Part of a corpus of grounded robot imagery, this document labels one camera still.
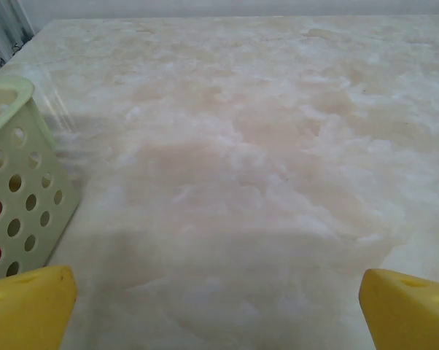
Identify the pale green perforated plastic basket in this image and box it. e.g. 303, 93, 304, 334
0, 76, 82, 284

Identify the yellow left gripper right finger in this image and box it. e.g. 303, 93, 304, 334
358, 268, 439, 350

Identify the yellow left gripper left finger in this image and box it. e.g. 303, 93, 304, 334
0, 265, 78, 350

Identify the aluminium frame post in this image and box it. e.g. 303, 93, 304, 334
0, 0, 36, 74

